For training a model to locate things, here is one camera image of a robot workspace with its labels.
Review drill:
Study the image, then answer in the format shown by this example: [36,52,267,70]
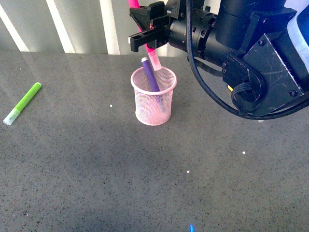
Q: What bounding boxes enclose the purple marker pen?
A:
[141,57,167,114]

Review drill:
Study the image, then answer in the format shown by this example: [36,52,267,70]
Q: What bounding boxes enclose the pink mesh cup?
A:
[131,67,177,126]

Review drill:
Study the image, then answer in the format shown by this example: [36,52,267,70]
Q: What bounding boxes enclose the white curtain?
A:
[0,0,138,55]

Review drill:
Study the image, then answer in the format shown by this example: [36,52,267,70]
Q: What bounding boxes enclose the black cable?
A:
[185,0,309,121]

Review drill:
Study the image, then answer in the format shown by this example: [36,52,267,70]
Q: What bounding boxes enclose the green marker pen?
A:
[3,82,42,125]

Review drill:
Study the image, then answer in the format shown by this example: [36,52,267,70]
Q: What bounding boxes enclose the pink marker pen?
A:
[127,0,162,71]

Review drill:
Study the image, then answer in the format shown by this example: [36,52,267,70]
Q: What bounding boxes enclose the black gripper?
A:
[128,0,232,63]

